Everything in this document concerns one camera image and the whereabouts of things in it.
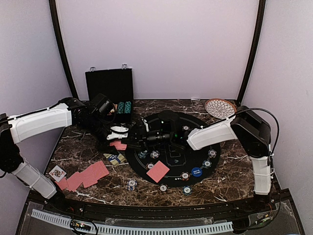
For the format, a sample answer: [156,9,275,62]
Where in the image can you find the blue tan chip stack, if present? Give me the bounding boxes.
[208,149,217,159]
[150,150,160,159]

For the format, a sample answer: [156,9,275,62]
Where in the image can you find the blue round blind button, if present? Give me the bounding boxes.
[191,167,202,177]

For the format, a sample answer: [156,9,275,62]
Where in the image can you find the spilled red cards on table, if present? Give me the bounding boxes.
[55,161,109,191]

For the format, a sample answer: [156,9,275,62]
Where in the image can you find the round black poker mat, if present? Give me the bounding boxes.
[124,112,221,188]

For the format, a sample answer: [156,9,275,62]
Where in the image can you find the white slotted cable duct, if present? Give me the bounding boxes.
[31,209,233,235]

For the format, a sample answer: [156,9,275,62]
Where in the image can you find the black right frame post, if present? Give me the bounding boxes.
[236,0,266,106]

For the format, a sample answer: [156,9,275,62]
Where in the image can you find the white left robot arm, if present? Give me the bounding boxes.
[0,94,129,213]

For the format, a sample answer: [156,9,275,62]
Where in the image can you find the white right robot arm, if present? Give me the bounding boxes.
[125,106,272,212]

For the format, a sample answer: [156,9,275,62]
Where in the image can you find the brown poker chip stack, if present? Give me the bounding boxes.
[159,184,168,194]

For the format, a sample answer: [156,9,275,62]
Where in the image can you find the red cards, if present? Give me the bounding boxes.
[147,161,170,183]
[55,161,109,191]

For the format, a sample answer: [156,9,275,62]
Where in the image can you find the teal and blue chip row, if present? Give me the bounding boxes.
[124,101,132,114]

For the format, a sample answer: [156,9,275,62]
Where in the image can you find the black poker chip case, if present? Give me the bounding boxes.
[85,68,134,123]

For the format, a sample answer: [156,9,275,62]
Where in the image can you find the face-up queen card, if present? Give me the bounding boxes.
[49,165,67,182]

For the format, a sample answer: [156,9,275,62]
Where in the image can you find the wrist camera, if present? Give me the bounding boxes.
[91,94,115,116]
[157,110,180,132]

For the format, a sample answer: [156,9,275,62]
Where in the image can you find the gold card box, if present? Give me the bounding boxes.
[103,153,126,166]

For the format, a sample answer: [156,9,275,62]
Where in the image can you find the blue chip stack on table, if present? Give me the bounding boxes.
[127,179,137,191]

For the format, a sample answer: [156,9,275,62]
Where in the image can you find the red card deck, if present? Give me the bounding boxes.
[110,140,127,150]

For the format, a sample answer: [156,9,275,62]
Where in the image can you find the green and blue chip row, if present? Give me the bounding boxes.
[116,102,125,114]

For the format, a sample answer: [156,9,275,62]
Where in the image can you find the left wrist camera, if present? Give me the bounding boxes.
[91,94,115,116]

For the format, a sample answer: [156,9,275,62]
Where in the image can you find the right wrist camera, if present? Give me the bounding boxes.
[157,110,180,132]

